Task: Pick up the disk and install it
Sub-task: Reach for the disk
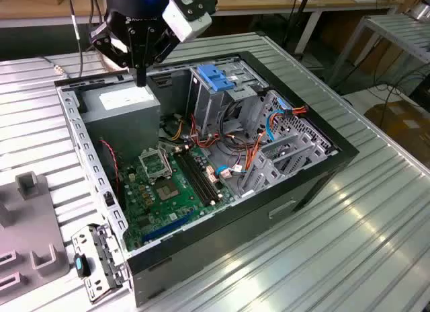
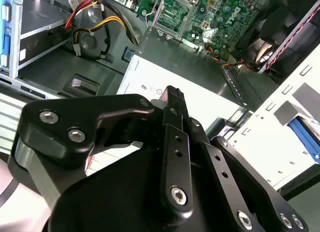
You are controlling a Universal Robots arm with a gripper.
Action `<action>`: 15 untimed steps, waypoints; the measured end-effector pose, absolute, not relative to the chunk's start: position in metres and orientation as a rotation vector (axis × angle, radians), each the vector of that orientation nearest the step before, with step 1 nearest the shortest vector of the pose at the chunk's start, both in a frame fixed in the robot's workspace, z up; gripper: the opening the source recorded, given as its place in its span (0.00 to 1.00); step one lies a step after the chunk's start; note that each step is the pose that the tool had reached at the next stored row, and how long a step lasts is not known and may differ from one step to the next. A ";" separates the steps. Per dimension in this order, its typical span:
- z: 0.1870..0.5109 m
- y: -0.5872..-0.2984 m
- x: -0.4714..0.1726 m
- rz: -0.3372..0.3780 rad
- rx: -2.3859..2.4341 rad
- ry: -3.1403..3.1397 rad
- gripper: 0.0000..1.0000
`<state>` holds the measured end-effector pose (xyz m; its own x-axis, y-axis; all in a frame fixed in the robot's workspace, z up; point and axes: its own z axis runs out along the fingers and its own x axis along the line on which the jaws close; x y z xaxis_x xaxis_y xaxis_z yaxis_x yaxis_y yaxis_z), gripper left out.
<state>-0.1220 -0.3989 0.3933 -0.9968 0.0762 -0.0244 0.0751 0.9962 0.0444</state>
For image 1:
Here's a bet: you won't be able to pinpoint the green motherboard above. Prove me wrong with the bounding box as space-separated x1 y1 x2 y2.
119 144 236 253

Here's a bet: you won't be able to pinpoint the RAM slot white clips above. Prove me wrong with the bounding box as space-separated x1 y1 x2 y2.
184 145 223 198
175 149 216 205

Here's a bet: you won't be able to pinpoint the metal slat side table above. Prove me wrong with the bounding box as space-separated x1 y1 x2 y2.
327 13 430 87

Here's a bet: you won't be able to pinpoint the black hanging cable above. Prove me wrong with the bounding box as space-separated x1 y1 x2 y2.
66 0 84 79

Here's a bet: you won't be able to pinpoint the grey power supply unit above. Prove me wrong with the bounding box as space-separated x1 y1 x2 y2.
79 85 162 162

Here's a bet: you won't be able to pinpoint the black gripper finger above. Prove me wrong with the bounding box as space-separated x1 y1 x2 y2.
138 29 179 88
89 22 142 88

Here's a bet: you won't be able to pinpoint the long wooden workbench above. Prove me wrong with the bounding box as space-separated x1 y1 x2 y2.
0 0 406 56

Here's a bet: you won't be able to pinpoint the grey parts rack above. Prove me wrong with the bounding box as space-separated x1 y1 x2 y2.
0 170 71 296

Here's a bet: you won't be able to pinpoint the blue plastic drive latch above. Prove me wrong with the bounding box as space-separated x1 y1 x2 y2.
197 65 236 93

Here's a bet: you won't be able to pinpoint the metal optical drive cage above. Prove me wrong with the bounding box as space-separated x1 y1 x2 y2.
185 58 269 138

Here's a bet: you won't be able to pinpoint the large flat cardboard box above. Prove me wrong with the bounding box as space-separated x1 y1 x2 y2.
364 102 430 151

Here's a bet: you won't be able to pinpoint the blue expansion slot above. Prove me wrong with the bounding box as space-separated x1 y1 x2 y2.
140 209 196 245

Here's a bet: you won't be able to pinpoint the CPU socket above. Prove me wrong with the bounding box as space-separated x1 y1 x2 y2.
153 180 183 202

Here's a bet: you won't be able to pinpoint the yellow black wire bundle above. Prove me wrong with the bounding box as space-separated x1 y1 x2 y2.
160 118 186 142

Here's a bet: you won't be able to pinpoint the metal card retention bracket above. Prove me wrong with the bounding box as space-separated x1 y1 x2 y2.
71 223 131 305

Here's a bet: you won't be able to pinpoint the orange black disk power wire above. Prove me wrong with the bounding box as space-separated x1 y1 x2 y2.
243 104 309 173

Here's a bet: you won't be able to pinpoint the open black PC case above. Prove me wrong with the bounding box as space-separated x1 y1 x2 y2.
53 50 359 308

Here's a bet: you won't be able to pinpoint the metal disk bay cage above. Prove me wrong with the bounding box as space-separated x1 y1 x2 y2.
239 89 339 199

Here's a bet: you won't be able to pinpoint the orange red wire bundle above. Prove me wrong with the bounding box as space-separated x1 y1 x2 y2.
189 113 238 151

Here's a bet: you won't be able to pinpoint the metal socket cover frame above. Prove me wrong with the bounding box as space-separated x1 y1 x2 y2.
137 148 175 184

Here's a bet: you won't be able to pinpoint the black blue latch handle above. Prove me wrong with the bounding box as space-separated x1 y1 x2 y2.
73 253 92 279

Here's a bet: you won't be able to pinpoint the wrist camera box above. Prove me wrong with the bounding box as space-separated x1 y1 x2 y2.
161 0 213 44

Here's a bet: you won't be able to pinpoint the red black twisted wire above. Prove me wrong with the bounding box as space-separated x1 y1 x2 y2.
99 139 121 195

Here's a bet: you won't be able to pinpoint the blue data wire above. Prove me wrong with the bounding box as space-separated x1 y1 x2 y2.
214 98 292 179

